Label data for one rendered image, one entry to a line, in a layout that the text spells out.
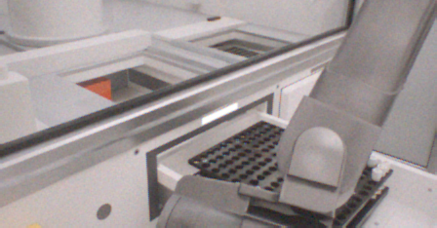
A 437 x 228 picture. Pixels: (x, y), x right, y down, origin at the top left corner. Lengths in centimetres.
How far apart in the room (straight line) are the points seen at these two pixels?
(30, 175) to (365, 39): 34
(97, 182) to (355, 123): 32
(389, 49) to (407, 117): 204
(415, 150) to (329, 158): 216
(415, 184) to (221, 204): 39
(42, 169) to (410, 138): 212
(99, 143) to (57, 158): 6
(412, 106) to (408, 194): 170
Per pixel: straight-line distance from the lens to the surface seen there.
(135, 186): 55
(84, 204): 51
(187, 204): 30
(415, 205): 66
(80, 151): 48
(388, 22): 34
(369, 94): 30
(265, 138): 64
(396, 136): 242
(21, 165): 44
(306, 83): 79
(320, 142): 27
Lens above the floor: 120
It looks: 24 degrees down
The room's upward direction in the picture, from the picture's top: 2 degrees clockwise
